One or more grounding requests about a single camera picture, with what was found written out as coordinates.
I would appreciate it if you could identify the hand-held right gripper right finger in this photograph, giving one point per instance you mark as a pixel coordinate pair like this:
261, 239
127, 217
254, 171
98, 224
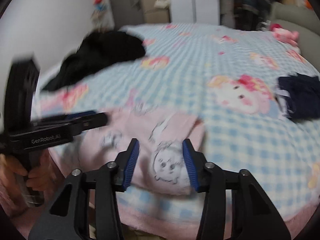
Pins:
188, 165

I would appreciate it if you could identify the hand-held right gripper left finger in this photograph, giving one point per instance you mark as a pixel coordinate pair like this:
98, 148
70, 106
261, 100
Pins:
132, 165

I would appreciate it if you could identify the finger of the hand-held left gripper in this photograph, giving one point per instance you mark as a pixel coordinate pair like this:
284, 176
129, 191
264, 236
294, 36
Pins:
80, 114
92, 122

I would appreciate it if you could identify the pink printed pyjama garment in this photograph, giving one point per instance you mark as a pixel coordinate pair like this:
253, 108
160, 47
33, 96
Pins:
162, 135

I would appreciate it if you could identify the black clothes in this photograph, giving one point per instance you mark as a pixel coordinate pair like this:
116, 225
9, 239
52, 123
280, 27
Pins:
100, 52

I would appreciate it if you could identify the folded navy clothes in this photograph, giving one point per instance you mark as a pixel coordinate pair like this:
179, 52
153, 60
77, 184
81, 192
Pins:
300, 92

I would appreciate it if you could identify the person's left hand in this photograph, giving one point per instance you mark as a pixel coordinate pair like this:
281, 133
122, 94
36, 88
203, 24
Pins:
35, 175

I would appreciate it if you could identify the white shelf rack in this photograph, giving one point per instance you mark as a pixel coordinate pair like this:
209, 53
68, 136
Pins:
98, 18

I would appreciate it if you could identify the checkered cartoon printed blanket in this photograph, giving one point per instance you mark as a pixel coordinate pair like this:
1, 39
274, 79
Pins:
190, 67

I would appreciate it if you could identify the red and blue plush toy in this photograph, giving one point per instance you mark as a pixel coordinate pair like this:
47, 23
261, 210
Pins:
98, 2

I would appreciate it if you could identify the grey door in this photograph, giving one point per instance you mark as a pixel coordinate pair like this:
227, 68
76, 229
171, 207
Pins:
125, 2

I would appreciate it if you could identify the beige cabinet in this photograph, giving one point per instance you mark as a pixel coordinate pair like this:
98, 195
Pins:
155, 15

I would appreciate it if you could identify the white handbag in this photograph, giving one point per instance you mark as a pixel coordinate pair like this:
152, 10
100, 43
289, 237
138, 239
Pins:
161, 3

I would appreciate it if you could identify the white wardrobe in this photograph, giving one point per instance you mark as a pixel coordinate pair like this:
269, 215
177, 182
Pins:
195, 0

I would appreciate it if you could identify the pink plush toy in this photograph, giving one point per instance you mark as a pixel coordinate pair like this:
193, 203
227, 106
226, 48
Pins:
285, 33

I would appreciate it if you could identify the red plush ball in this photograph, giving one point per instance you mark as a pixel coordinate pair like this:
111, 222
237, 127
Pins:
275, 26

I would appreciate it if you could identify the dark glass-door wardrobe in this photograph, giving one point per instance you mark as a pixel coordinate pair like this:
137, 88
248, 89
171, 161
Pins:
237, 5

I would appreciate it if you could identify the orange plush toy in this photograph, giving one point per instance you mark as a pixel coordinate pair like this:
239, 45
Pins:
308, 3

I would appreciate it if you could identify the grey padded bed frame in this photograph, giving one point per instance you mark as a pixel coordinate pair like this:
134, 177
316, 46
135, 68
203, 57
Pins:
300, 17

